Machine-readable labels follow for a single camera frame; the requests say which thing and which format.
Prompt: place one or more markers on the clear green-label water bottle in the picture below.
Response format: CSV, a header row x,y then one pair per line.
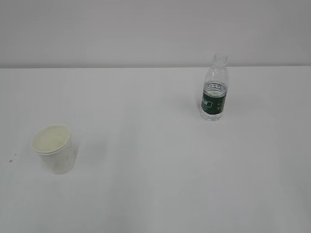
x,y
215,89

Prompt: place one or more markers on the white paper cup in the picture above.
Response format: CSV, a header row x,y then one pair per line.
x,y
54,146

